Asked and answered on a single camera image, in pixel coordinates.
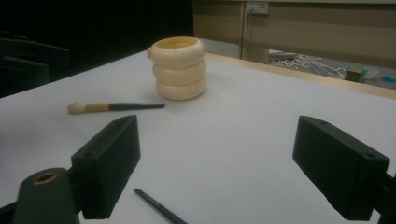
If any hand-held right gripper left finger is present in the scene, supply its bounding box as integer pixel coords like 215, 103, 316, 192
70, 115, 141, 219

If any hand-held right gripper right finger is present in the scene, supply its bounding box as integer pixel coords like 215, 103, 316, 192
292, 115, 390, 221

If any large cream-tipped makeup brush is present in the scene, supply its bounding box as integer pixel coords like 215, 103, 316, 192
66, 101, 166, 116

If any thin dark-handled makeup brush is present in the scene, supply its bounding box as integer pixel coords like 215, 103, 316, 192
133, 188, 189, 224

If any cream ringed brush holder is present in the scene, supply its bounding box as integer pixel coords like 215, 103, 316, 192
147, 35, 208, 102

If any small green box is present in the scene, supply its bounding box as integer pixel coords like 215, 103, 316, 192
346, 65, 369, 83

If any white table sheet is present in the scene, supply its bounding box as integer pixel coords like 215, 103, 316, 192
0, 50, 396, 224

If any dark chair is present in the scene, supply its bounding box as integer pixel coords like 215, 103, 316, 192
0, 30, 70, 98

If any beige wooden desk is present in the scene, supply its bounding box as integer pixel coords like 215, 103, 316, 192
191, 0, 396, 70

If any white cable pile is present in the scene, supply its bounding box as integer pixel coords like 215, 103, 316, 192
266, 53, 347, 79

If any white wall socket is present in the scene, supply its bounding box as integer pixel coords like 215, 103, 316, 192
245, 1, 270, 15

